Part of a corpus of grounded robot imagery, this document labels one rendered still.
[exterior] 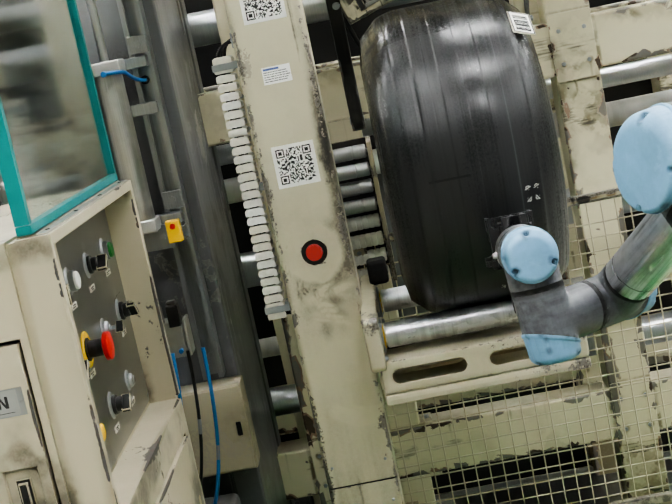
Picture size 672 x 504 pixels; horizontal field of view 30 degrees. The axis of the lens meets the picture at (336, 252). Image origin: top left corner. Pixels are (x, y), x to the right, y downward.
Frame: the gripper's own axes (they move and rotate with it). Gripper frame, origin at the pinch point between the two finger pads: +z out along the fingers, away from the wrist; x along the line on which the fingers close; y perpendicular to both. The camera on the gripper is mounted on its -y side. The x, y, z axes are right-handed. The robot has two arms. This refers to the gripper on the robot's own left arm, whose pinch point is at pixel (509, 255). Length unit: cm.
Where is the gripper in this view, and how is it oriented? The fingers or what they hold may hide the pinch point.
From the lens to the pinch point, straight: 206.9
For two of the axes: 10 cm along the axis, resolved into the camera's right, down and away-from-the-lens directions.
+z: 0.4, -0.6, 10.0
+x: -9.8, 1.9, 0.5
